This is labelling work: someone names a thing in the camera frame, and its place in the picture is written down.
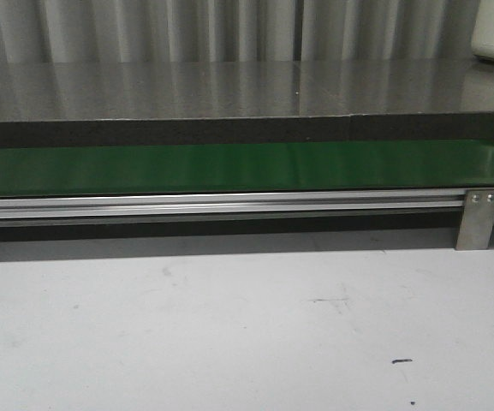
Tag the steel conveyor support bracket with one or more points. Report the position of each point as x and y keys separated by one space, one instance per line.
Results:
x=477 y=220

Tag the aluminium conveyor side rail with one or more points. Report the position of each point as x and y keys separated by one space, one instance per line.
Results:
x=229 y=203

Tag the green conveyor belt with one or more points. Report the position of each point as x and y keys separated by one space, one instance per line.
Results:
x=103 y=170

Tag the grey pleated curtain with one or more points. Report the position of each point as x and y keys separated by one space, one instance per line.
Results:
x=242 y=31

